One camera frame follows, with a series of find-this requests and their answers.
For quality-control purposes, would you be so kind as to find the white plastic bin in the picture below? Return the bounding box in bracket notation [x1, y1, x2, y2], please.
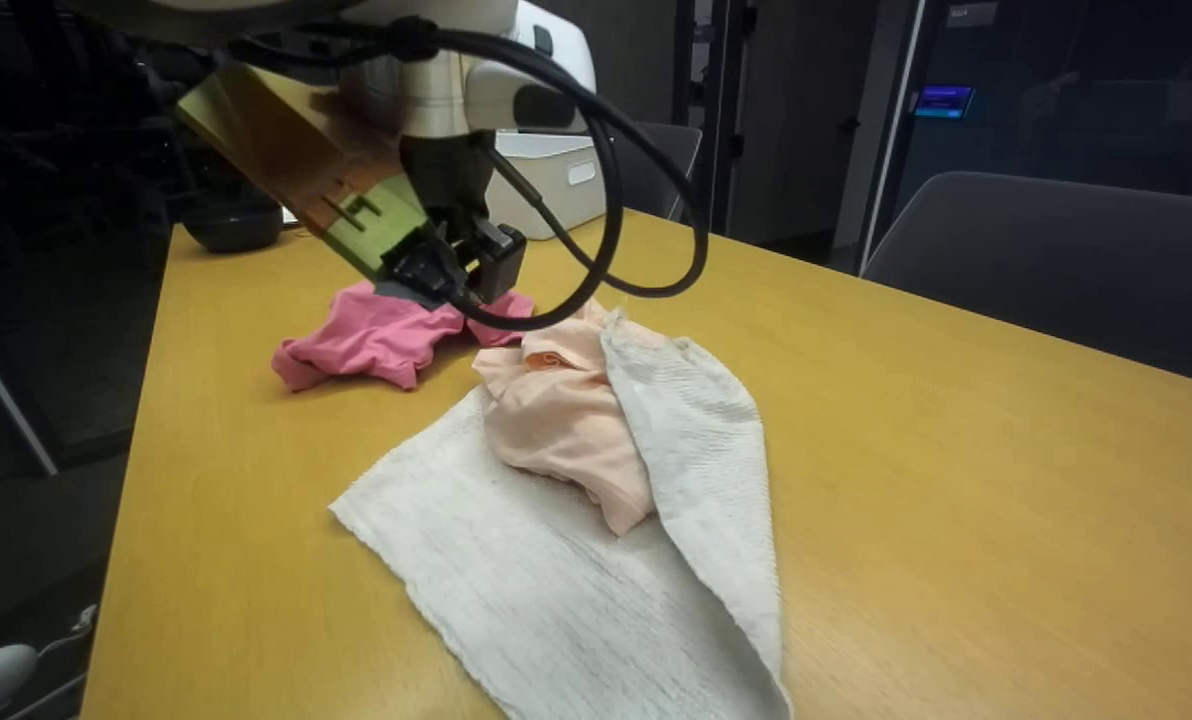
[488, 134, 607, 242]

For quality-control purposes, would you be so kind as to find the black bowl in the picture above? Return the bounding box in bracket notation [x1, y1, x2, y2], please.
[178, 177, 285, 256]

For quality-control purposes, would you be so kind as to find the white terry towel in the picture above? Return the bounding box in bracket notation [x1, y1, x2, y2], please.
[332, 322, 790, 720]

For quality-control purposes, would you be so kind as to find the dark pink shirt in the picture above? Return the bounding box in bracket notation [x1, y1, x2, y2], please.
[272, 285, 511, 394]

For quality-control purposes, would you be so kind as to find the light peach shirt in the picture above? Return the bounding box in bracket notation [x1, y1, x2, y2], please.
[472, 304, 652, 535]

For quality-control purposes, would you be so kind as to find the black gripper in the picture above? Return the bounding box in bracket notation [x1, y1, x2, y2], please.
[383, 134, 524, 304]

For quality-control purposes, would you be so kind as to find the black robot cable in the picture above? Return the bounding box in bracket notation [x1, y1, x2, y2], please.
[227, 12, 711, 336]

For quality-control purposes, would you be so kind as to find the grey office chair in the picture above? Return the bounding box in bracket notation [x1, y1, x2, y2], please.
[863, 172, 1192, 378]

